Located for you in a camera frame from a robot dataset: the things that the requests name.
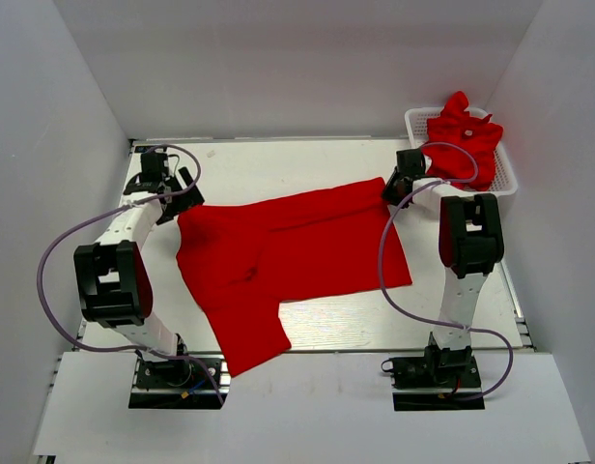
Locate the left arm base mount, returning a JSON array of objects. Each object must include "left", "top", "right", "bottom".
[{"left": 128, "top": 357, "right": 231, "bottom": 411}]

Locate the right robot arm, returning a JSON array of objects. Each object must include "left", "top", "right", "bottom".
[{"left": 377, "top": 148, "right": 514, "bottom": 385}]

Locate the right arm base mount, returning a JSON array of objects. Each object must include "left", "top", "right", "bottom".
[{"left": 381, "top": 356, "right": 485, "bottom": 412}]

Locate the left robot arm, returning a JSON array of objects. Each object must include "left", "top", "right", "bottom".
[{"left": 73, "top": 145, "right": 204, "bottom": 358}]

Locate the red t-shirt pile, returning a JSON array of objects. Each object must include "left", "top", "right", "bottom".
[{"left": 422, "top": 91, "right": 503, "bottom": 191}]

